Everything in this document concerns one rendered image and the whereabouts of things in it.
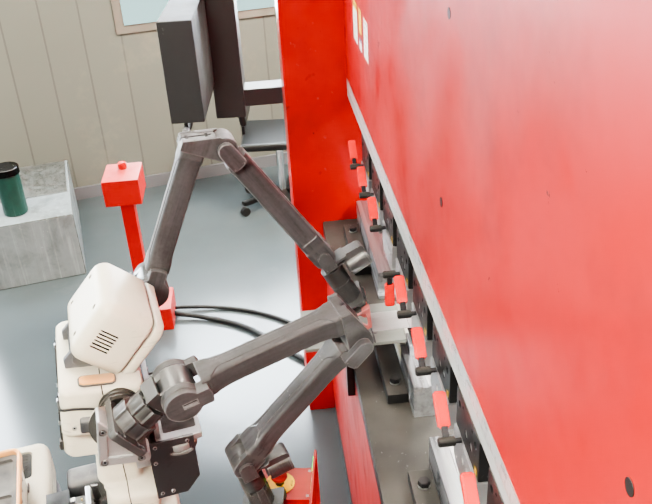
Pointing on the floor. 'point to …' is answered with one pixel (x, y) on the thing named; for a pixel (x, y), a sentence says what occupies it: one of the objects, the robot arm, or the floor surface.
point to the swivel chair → (252, 142)
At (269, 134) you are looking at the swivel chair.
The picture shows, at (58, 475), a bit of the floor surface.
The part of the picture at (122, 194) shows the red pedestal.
